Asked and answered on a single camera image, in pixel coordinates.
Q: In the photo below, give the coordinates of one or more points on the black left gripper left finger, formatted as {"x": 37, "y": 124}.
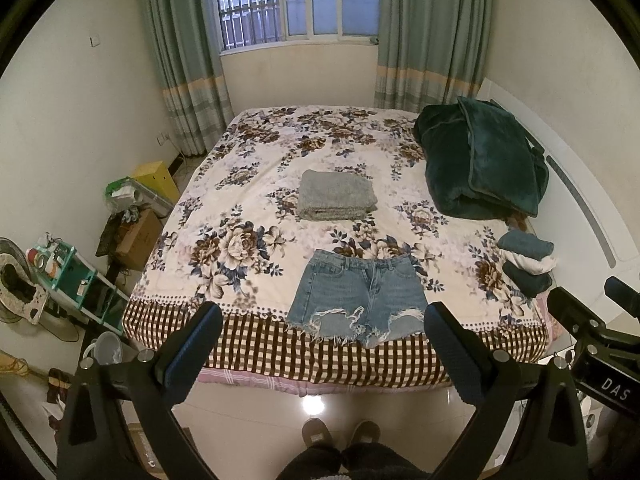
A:
{"x": 94, "y": 441}

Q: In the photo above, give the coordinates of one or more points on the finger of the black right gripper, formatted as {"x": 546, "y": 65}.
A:
{"x": 623, "y": 295}
{"x": 574, "y": 316}

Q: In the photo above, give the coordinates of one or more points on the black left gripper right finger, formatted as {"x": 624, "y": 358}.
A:
{"x": 550, "y": 442}

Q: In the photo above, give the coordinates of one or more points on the blue denim shorts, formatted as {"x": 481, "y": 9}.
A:
{"x": 348, "y": 299}

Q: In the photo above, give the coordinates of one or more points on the folded dark cloth bottom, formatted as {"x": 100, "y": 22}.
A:
{"x": 529, "y": 284}

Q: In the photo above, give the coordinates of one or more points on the white headboard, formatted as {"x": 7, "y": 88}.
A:
{"x": 591, "y": 239}

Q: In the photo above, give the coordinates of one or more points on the folded white cloth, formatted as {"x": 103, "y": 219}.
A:
{"x": 528, "y": 264}

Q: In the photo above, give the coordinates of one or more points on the white mug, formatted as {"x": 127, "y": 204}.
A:
{"x": 105, "y": 350}

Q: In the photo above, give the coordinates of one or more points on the folded teal cloth top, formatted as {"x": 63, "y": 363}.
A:
{"x": 525, "y": 244}

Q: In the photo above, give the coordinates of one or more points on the white electric fan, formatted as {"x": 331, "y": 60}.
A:
{"x": 24, "y": 300}

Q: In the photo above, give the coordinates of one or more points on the right grey slipper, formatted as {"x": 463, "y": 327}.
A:
{"x": 365, "y": 432}

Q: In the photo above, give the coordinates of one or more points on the grey slipper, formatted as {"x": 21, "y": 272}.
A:
{"x": 365, "y": 432}
{"x": 315, "y": 432}

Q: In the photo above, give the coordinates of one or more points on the teal storage rack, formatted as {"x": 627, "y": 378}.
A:
{"x": 76, "y": 285}

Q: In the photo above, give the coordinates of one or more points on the dark green blanket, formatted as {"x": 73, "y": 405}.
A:
{"x": 480, "y": 164}

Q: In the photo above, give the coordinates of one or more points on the brown cardboard box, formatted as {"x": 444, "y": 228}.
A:
{"x": 134, "y": 249}

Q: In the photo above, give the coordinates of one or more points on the left grey slipper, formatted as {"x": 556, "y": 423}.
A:
{"x": 315, "y": 432}

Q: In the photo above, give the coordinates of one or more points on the green plastic bag clutter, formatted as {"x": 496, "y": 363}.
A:
{"x": 125, "y": 193}

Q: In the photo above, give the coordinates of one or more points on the yellow box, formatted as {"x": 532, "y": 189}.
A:
{"x": 155, "y": 175}

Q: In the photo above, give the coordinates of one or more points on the folded grey towel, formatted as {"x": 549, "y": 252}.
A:
{"x": 327, "y": 195}

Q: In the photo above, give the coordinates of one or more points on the right green curtain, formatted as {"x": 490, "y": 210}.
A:
{"x": 430, "y": 51}

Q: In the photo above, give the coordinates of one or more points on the green curtain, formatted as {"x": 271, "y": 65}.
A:
{"x": 186, "y": 57}
{"x": 430, "y": 51}

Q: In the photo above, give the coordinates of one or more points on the left green curtain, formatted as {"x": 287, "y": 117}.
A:
{"x": 186, "y": 57}

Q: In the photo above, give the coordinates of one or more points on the barred window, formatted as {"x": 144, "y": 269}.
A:
{"x": 245, "y": 24}

